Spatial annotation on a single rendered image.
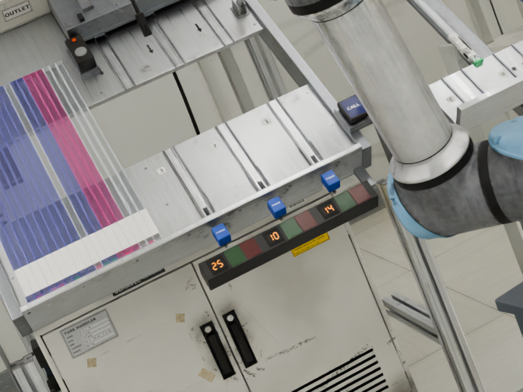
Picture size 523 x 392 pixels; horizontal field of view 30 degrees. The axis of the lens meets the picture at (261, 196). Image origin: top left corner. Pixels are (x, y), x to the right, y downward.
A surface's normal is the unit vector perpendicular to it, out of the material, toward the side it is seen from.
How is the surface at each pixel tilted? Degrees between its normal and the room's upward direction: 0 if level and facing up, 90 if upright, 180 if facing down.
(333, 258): 90
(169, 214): 43
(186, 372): 90
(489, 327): 0
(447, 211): 108
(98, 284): 133
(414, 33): 90
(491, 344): 0
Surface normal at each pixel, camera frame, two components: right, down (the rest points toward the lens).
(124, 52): -0.09, -0.58
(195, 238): 0.47, 0.70
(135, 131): 0.27, 0.12
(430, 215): -0.41, 0.62
